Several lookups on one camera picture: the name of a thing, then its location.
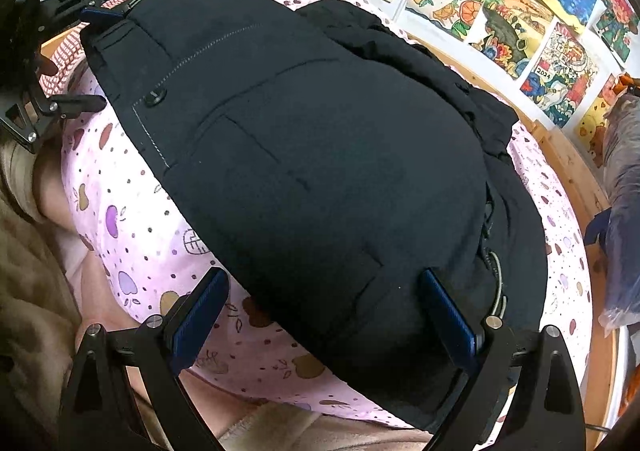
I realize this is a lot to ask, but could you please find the group of colourful wall drawings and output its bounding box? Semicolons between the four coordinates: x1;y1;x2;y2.
295;0;640;166

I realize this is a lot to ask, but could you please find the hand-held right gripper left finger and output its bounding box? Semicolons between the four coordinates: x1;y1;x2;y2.
59;267;231;451

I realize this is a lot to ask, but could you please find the wooden bed frame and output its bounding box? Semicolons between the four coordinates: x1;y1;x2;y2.
40;28;633;451

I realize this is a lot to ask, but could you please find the pink apple-print quilt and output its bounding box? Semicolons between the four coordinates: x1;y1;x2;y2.
60;0;593;447

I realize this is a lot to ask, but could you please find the black padded jacket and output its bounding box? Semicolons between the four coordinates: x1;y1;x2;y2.
80;0;548;437

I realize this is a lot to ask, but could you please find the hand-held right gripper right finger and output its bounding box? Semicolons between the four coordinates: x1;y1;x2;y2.
420;268;586;451

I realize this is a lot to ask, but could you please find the clear plastic bag of bedding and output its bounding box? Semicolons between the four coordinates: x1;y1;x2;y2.
585;93;640;337

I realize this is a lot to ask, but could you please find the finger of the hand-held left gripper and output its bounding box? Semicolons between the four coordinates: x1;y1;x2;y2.
80;6;132;28
0;81;108;154

